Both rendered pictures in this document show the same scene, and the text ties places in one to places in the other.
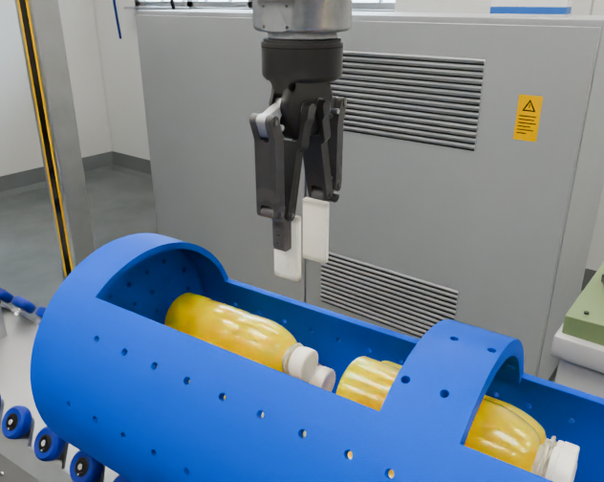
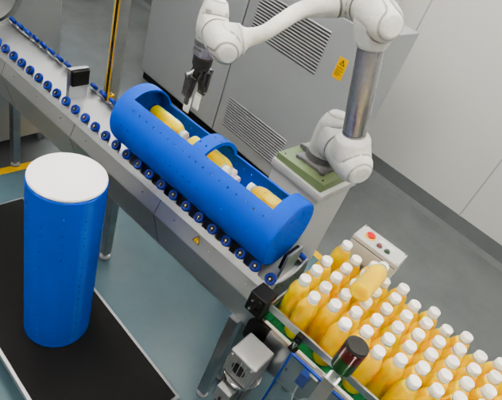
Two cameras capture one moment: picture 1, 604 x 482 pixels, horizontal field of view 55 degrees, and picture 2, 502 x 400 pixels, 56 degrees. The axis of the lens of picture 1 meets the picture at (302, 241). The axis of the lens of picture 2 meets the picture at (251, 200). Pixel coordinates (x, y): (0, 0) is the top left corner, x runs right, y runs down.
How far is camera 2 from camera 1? 1.31 m
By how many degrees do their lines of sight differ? 15
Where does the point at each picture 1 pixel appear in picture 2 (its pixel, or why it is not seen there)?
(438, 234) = (286, 109)
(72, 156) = (123, 29)
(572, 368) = (276, 170)
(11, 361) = (89, 106)
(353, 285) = (240, 121)
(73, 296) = (128, 97)
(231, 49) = not seen: outside the picture
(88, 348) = (129, 112)
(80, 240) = (117, 64)
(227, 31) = not seen: outside the picture
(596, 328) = (284, 159)
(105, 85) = not seen: outside the picture
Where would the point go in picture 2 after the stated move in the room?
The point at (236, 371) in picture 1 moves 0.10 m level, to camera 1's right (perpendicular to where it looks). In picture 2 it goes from (165, 128) to (191, 137)
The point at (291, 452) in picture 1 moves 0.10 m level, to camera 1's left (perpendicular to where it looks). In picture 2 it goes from (171, 148) to (146, 140)
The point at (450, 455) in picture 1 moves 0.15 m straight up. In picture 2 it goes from (201, 156) to (211, 121)
